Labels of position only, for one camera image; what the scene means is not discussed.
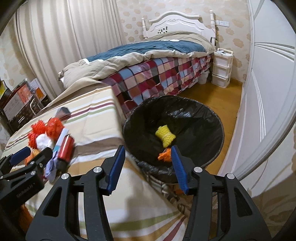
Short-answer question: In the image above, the red plastic bag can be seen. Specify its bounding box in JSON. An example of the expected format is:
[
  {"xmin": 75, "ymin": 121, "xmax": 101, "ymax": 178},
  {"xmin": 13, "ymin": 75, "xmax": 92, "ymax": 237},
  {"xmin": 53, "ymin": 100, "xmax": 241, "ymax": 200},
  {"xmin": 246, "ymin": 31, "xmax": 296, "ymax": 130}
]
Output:
[{"xmin": 46, "ymin": 118, "xmax": 64, "ymax": 141}]

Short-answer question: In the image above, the white wardrobe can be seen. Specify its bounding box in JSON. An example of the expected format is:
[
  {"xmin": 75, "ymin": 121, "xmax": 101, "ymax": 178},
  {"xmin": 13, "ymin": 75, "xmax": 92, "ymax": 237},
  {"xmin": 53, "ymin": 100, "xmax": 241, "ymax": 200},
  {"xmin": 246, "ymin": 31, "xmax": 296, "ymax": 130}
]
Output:
[{"xmin": 218, "ymin": 0, "xmax": 296, "ymax": 197}]

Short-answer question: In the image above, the orange foam net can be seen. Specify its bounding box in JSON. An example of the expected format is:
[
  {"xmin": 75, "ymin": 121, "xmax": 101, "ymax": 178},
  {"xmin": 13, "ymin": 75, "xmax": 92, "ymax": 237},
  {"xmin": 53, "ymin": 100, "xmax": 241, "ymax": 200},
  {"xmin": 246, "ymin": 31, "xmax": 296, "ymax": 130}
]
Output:
[{"xmin": 158, "ymin": 148, "xmax": 171, "ymax": 162}]

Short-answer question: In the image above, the white wall switch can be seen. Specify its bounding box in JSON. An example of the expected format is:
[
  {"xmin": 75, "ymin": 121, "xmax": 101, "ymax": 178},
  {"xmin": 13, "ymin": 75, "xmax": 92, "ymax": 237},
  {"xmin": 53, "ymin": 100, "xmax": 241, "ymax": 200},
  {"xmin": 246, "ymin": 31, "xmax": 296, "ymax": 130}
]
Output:
[{"xmin": 216, "ymin": 20, "xmax": 229, "ymax": 28}]

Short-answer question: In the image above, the white orange box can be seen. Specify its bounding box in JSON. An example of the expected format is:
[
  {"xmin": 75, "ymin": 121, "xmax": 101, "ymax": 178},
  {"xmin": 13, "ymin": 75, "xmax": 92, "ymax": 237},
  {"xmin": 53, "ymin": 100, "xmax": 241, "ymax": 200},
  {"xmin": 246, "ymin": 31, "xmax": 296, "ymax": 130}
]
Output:
[{"xmin": 30, "ymin": 78, "xmax": 47, "ymax": 101}]

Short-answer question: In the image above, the red foam net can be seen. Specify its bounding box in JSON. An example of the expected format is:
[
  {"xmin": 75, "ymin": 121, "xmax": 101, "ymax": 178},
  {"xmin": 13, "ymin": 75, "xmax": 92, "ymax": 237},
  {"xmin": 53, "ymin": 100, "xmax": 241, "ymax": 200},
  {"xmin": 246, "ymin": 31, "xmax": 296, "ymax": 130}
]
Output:
[{"xmin": 28, "ymin": 120, "xmax": 46, "ymax": 149}]

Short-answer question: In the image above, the white blue paper wrapper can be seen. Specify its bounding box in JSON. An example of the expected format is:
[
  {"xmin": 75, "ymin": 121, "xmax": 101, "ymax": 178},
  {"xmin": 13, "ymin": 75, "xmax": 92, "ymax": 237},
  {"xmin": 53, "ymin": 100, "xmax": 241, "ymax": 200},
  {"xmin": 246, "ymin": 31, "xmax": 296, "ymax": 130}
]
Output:
[{"xmin": 45, "ymin": 128, "xmax": 69, "ymax": 183}]

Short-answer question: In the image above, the plaid bed sheet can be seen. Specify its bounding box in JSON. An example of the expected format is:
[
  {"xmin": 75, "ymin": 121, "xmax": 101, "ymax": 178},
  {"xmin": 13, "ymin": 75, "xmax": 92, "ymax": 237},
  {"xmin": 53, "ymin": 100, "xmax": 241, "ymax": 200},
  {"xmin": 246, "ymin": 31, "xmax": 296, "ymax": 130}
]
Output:
[{"xmin": 102, "ymin": 55, "xmax": 212, "ymax": 116}]

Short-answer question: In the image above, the blue beige duvet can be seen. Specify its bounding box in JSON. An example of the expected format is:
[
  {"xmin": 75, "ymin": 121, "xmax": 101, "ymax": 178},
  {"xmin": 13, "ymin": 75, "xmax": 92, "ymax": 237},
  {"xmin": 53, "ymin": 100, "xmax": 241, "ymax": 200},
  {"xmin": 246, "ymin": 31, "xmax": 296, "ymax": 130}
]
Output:
[{"xmin": 59, "ymin": 31, "xmax": 215, "ymax": 88}]

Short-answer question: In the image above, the small dark box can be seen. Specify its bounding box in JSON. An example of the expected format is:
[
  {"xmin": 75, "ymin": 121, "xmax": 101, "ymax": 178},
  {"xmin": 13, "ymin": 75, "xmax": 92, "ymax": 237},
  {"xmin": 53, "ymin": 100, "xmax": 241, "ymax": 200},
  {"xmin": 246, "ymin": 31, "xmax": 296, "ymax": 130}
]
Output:
[{"xmin": 55, "ymin": 107, "xmax": 71, "ymax": 121}]

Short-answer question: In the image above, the white wooden headboard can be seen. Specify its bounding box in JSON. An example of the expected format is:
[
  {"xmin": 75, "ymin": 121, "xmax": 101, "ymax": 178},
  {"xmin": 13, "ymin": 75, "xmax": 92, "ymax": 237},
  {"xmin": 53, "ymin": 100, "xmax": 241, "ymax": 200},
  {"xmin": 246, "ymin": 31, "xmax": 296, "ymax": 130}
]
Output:
[{"xmin": 142, "ymin": 10, "xmax": 216, "ymax": 46}]

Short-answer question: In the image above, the cream curtain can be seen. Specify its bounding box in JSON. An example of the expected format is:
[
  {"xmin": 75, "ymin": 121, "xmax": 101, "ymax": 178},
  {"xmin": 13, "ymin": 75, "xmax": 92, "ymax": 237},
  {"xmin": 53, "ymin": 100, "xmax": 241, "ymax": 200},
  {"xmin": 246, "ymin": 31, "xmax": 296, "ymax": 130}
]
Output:
[{"xmin": 14, "ymin": 1, "xmax": 126, "ymax": 99}]

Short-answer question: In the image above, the white plastic drawer unit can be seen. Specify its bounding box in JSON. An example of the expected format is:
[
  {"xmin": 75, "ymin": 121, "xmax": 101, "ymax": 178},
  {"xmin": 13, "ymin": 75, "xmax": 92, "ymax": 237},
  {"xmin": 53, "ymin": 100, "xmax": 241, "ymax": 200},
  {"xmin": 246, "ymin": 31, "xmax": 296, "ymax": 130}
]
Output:
[{"xmin": 211, "ymin": 48, "xmax": 233, "ymax": 88}]

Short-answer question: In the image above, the white plastic bag ball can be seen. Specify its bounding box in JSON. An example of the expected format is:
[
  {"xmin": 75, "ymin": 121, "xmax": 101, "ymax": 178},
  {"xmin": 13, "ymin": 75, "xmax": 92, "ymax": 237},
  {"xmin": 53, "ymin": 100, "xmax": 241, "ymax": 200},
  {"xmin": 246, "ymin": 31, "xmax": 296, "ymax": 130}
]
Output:
[{"xmin": 36, "ymin": 133, "xmax": 54, "ymax": 152}]

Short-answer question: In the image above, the white small waste bin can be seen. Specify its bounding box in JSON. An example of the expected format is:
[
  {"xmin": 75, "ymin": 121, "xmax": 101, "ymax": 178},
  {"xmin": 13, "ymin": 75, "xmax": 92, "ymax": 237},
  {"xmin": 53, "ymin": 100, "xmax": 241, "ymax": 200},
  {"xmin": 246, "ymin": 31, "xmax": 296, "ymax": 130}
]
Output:
[{"xmin": 198, "ymin": 70, "xmax": 210, "ymax": 85}]

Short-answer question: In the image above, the black trash bin with bag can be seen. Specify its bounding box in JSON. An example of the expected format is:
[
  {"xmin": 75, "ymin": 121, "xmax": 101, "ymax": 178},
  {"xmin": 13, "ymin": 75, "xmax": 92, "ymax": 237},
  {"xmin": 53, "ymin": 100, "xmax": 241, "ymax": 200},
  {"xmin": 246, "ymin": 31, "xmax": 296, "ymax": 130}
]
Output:
[{"xmin": 123, "ymin": 95, "xmax": 224, "ymax": 184}]

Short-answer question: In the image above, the black storage cart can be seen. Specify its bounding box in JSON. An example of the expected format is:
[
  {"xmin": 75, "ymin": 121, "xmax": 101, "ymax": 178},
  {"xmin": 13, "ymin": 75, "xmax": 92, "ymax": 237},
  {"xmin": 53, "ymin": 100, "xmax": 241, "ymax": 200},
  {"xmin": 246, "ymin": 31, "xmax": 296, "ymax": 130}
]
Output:
[{"xmin": 1, "ymin": 78, "xmax": 50, "ymax": 135}]

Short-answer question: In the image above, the striped bed sheet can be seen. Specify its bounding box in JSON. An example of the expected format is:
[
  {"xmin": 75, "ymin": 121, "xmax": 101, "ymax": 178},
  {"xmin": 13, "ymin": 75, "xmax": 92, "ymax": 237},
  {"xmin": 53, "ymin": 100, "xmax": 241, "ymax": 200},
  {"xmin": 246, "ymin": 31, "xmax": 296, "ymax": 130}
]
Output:
[{"xmin": 1, "ymin": 77, "xmax": 193, "ymax": 241}]

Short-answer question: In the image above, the cardboard box with orange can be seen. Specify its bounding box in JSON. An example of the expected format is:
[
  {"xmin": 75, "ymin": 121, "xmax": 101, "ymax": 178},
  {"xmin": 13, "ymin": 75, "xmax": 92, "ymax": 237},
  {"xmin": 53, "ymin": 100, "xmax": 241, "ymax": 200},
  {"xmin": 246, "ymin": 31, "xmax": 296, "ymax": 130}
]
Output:
[{"xmin": 3, "ymin": 84, "xmax": 32, "ymax": 121}]

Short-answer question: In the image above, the red can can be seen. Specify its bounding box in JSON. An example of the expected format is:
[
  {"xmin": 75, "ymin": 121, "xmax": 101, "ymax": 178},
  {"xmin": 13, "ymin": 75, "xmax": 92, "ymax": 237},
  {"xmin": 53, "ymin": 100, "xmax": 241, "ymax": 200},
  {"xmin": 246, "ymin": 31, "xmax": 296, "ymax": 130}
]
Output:
[{"xmin": 57, "ymin": 135, "xmax": 74, "ymax": 173}]

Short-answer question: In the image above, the yellow foam net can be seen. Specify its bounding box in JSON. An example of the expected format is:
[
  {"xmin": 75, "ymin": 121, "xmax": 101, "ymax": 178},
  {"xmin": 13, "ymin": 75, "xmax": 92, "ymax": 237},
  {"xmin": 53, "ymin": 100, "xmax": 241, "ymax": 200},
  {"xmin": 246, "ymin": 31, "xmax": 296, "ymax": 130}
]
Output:
[{"xmin": 155, "ymin": 125, "xmax": 176, "ymax": 148}]

